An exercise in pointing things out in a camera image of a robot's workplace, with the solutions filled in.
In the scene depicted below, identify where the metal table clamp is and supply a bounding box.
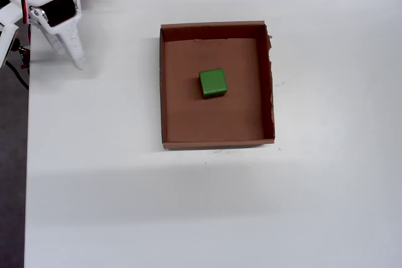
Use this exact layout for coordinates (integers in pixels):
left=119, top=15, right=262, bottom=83
left=14, top=38, right=31, bottom=72

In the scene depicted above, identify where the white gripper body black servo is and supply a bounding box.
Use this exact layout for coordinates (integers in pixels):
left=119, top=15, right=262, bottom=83
left=5, top=0, right=82, bottom=35

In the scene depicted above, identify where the brown cardboard box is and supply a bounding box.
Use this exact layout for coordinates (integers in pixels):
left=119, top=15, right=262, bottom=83
left=159, top=20, right=277, bottom=151

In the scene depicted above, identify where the black camera cable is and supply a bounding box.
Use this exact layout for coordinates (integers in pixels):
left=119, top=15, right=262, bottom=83
left=4, top=60, right=30, bottom=90

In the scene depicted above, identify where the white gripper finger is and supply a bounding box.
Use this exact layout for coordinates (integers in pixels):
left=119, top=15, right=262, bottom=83
left=36, top=24, right=67, bottom=56
left=56, top=16, right=87, bottom=72

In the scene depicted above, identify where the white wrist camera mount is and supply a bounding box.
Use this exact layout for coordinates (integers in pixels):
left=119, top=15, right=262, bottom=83
left=0, top=4, right=30, bottom=68

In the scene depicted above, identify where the green cube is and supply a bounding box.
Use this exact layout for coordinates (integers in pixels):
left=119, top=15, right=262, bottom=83
left=198, top=67, right=228, bottom=99

